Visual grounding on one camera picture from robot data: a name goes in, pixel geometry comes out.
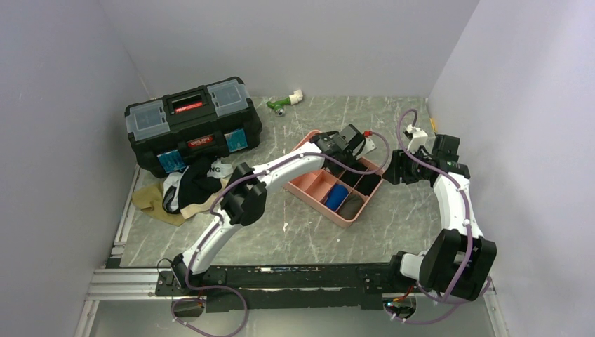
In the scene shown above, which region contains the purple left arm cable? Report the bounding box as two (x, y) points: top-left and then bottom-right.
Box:
(170, 131), (392, 337)

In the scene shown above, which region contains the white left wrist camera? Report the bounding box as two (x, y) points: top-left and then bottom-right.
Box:
(359, 131), (377, 156)

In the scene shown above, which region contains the black rolled underwear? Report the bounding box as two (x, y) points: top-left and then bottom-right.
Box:
(339, 161), (367, 187)
(354, 174), (382, 196)

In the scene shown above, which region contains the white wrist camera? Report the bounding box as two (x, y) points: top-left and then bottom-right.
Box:
(404, 124), (428, 154)
(359, 131), (377, 156)

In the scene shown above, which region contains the pink divided organizer tray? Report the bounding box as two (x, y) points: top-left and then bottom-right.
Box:
(285, 128), (383, 228)

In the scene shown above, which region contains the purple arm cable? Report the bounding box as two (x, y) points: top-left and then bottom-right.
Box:
(384, 108), (494, 326)
(170, 131), (392, 337)

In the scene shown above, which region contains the black toolbox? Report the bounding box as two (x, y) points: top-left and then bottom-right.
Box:
(124, 77), (262, 178)

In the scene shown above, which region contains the grey rolled underwear in tray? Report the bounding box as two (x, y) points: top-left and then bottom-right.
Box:
(337, 194), (364, 220)

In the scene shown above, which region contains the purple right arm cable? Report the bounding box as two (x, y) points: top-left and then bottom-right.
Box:
(384, 108), (494, 326)

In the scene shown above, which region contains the black rolled underwear left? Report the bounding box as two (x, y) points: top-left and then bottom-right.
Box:
(339, 161), (367, 187)

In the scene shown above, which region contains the aluminium frame rail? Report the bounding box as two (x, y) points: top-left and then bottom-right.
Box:
(74, 165), (510, 336)

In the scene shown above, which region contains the green white pipe fitting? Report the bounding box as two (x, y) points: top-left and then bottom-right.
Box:
(266, 89), (304, 117)

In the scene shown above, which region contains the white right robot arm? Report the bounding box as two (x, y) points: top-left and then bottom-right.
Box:
(382, 128), (497, 301)

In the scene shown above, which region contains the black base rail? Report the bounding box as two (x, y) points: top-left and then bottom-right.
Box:
(155, 261), (414, 313)

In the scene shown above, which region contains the black rolled underwear right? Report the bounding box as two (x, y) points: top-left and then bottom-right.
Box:
(354, 174), (382, 196)

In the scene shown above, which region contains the blue rolled underwear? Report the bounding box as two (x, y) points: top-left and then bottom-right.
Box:
(324, 184), (349, 211)

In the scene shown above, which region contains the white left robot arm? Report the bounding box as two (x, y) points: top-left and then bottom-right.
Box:
(171, 124), (372, 295)

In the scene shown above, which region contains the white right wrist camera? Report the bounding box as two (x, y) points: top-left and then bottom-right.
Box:
(404, 124), (428, 154)

